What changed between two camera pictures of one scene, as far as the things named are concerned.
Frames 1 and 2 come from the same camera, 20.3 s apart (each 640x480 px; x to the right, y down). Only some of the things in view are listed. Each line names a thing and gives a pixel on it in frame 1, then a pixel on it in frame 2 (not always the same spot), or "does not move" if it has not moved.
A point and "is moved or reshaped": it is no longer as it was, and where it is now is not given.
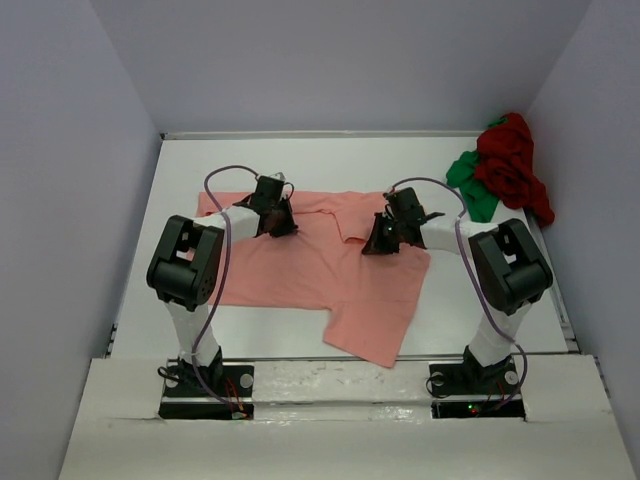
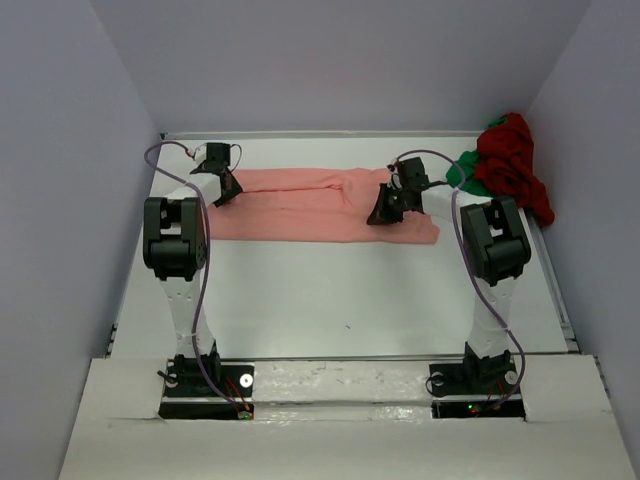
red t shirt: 506,161 does not move
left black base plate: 208,392 does not move
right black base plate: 468,391 does not move
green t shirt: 480,200 does not move
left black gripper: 288,227 -> 234,190
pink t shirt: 371,299 is moved or reshaped
